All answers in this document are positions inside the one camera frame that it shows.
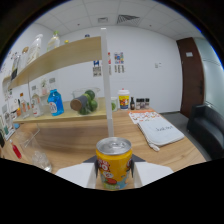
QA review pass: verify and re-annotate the yellow juice can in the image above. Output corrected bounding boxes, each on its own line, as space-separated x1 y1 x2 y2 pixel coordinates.
95 136 133 191

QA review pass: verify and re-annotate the clear bottle with orange cap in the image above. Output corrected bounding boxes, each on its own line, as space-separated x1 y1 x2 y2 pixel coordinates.
19 92 30 119

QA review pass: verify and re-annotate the clear glass tumbler with ice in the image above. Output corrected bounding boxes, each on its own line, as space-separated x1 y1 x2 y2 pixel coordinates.
14 129 53 173

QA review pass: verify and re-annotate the orange white printed sheet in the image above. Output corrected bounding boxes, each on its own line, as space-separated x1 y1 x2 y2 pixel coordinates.
128 109 161 125

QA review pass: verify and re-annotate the dark sauce bottle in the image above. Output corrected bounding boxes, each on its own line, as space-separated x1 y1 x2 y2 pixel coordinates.
129 96 136 111

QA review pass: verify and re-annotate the black armchair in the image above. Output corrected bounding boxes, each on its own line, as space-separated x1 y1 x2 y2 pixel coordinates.
186 103 224 161

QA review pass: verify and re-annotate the blue liquid bottle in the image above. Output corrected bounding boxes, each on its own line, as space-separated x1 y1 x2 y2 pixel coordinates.
47 88 65 117

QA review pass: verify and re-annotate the glass jar of limes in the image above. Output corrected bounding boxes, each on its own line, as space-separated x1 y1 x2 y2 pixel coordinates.
69 87 101 116

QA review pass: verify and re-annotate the brown door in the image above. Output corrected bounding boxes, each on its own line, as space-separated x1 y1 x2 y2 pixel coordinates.
175 36 205 118

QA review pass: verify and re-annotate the white two-tier wooden shelf rack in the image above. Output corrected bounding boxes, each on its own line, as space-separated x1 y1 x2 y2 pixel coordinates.
7 27 115 141

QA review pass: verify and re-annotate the tall black yellow can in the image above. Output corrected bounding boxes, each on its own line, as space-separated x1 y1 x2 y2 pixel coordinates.
9 53 19 81

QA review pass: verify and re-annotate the glass jar with cork lid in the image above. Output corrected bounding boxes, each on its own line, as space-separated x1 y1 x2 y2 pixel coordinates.
17 46 30 74

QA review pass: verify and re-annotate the ceiling vent grille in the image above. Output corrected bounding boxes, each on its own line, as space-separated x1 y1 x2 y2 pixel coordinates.
116 14 141 26

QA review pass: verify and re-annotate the blue wall poster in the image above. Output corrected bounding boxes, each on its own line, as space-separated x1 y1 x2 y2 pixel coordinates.
92 59 103 78

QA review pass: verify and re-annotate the multicolour wall poster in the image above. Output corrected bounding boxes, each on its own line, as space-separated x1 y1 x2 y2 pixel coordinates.
113 51 126 74

